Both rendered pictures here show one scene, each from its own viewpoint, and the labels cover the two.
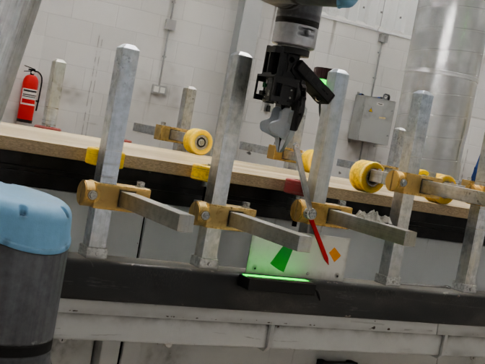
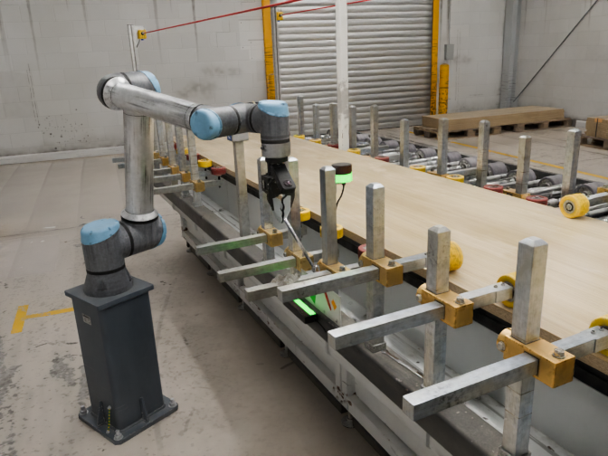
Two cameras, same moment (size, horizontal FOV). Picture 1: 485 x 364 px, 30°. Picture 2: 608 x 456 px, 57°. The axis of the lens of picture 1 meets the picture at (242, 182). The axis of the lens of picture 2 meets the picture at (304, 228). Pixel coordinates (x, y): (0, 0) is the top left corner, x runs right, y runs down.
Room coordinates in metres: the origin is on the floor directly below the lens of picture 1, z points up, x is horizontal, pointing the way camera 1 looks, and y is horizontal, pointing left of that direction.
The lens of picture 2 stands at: (2.08, -1.76, 1.50)
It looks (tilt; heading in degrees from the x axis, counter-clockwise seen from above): 18 degrees down; 95
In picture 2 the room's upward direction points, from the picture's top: 2 degrees counter-clockwise
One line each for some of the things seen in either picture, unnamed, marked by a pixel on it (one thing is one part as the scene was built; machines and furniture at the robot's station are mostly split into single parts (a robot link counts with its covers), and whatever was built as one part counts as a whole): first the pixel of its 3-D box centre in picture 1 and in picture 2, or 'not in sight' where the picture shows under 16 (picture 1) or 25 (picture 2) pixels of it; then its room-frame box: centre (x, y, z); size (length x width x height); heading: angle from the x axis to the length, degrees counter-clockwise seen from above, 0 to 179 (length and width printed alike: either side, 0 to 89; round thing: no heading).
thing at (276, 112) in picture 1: (272, 128); (283, 207); (1.87, -0.04, 1.01); 0.06 x 0.03 x 0.09; 120
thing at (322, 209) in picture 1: (320, 213); (334, 271); (2.03, -0.18, 0.85); 0.14 x 0.06 x 0.05; 120
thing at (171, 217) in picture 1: (136, 204); (252, 240); (1.72, 0.19, 0.82); 0.44 x 0.03 x 0.04; 30
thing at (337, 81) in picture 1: (319, 175); (329, 244); (2.02, -0.17, 0.93); 0.04 x 0.04 x 0.48; 30
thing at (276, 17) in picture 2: not in sight; (280, 80); (1.56, 2.82, 1.25); 0.15 x 0.08 x 1.10; 120
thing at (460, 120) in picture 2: not in sight; (493, 117); (4.61, 8.24, 0.23); 2.41 x 0.77 x 0.17; 26
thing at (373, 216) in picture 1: (374, 214); (286, 277); (1.90, -0.28, 0.87); 0.09 x 0.07 x 0.02; 30
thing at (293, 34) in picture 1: (295, 37); (275, 149); (1.86, -0.05, 1.20); 0.10 x 0.09 x 0.05; 30
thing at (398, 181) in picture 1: (413, 184); (380, 268); (2.16, -0.40, 0.95); 0.14 x 0.06 x 0.05; 120
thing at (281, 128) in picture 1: (280, 129); (274, 208); (1.84, -0.06, 1.01); 0.06 x 0.03 x 0.09; 120
